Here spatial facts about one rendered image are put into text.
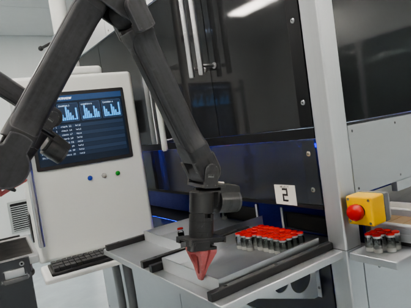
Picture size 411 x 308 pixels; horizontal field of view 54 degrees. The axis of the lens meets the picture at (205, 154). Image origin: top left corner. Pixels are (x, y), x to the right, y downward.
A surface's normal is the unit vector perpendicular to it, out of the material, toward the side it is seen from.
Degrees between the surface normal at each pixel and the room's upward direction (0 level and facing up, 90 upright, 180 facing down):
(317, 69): 90
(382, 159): 90
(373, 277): 90
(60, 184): 90
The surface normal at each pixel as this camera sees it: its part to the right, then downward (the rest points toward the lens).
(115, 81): 0.46, -0.01
